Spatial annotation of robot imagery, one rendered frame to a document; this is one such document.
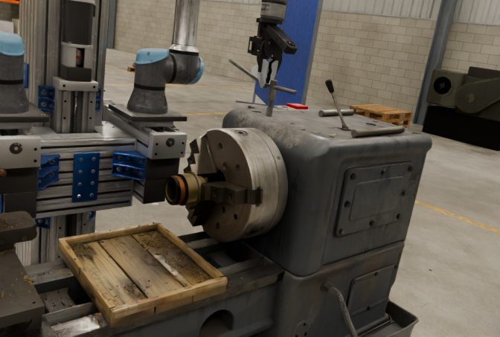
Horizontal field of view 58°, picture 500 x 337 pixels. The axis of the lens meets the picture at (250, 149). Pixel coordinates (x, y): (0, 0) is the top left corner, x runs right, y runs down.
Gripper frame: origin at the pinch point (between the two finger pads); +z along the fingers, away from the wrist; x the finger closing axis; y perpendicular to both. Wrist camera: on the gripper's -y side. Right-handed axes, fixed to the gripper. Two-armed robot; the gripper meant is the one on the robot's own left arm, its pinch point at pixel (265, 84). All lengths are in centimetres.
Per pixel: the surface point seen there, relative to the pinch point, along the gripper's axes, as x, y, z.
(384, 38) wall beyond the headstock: -905, 593, -49
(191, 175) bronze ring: 32.8, -13.3, 23.0
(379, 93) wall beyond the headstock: -907, 575, 87
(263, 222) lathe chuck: 17.5, -26.9, 32.7
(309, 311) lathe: -2, -33, 62
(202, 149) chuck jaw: 26.5, -7.5, 18.0
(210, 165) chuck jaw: 24.9, -10.4, 21.7
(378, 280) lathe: -35, -33, 61
